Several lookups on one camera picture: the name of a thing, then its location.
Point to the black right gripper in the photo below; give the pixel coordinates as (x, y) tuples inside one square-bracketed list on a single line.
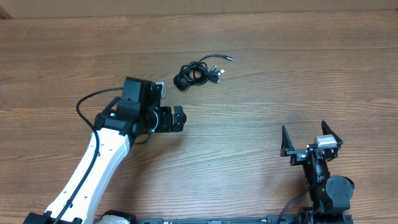
[(300, 155)]

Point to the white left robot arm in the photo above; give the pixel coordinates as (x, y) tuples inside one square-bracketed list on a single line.
[(136, 112)]

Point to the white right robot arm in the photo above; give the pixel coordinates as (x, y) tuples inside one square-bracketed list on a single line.
[(330, 195)]

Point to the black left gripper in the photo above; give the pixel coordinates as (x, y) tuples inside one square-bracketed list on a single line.
[(166, 124)]

